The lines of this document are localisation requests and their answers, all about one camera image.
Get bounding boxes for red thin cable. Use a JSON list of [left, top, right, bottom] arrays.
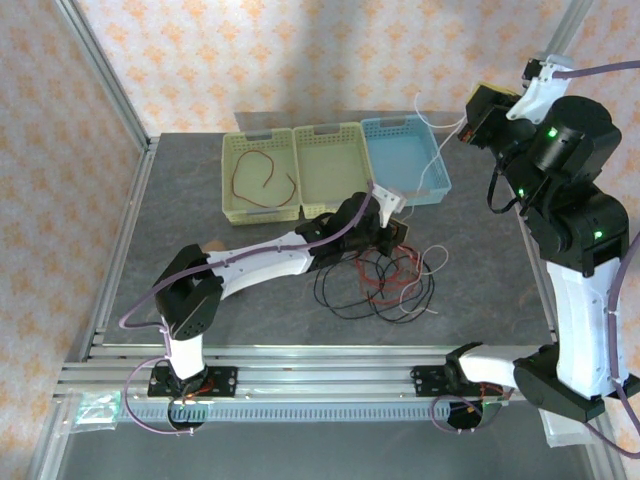
[[353, 244, 429, 309]]

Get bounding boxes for black thin cable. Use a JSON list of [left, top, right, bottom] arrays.
[[313, 249, 401, 324], [349, 247, 437, 325]]

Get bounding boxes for white thin cable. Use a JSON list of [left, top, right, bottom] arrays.
[[398, 92, 469, 317]]

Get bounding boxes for dark brown-red thin cable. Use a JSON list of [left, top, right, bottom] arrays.
[[229, 148, 299, 209]]

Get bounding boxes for light blue plastic basket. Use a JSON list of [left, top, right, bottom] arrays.
[[360, 114, 454, 207]]

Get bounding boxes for yellow-green plastic basket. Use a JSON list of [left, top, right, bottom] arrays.
[[221, 127, 303, 228], [292, 122, 374, 220]]

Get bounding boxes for clear bag with white pad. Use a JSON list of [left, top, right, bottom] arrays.
[[542, 412, 596, 449]]

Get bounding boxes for clear bag with green parts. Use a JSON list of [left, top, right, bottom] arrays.
[[69, 391, 122, 432]]

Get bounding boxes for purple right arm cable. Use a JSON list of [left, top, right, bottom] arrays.
[[430, 62, 640, 459]]

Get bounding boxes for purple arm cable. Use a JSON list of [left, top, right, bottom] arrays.
[[430, 62, 640, 459], [119, 192, 374, 437]]

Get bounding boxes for aluminium frame post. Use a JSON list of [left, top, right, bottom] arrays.
[[53, 0, 151, 151], [547, 0, 597, 59]]

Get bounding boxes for aluminium rail beam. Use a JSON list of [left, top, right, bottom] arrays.
[[52, 344, 599, 401]]

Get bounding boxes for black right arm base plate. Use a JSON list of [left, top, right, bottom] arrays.
[[409, 364, 503, 400]]

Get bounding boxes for aluminium table side rail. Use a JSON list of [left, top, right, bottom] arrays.
[[82, 139, 161, 359], [517, 214, 559, 346]]

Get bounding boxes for grey slotted cable duct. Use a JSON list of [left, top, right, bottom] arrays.
[[119, 402, 506, 422]]

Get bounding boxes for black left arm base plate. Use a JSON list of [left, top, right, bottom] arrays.
[[147, 365, 239, 400]]

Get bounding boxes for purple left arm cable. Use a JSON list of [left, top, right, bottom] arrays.
[[119, 192, 374, 437]]

